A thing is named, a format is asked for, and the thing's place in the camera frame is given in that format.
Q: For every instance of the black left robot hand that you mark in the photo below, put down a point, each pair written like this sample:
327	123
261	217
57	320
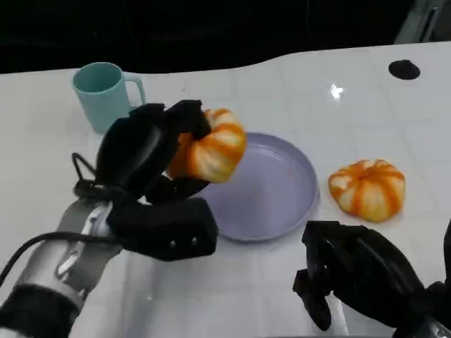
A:
137	155

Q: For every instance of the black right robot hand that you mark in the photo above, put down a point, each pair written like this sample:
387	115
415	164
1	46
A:
370	267

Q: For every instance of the orange white toy bread roll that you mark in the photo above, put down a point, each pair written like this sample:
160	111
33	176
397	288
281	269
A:
368	190
215	151

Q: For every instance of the pale green mug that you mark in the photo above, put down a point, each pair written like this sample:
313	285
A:
102	98

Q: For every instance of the lilac plate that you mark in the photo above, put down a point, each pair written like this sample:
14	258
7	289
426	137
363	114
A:
271	190

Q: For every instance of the black round table grommet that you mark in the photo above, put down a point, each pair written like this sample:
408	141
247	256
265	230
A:
404	69

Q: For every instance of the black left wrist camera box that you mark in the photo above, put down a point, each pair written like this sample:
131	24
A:
165	229

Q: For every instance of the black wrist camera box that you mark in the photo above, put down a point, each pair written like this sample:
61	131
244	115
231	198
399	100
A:
448	250
165	229

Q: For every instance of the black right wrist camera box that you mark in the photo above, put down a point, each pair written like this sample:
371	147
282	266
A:
448	250

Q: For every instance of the grey metal frame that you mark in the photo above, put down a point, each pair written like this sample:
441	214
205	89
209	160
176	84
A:
423	21

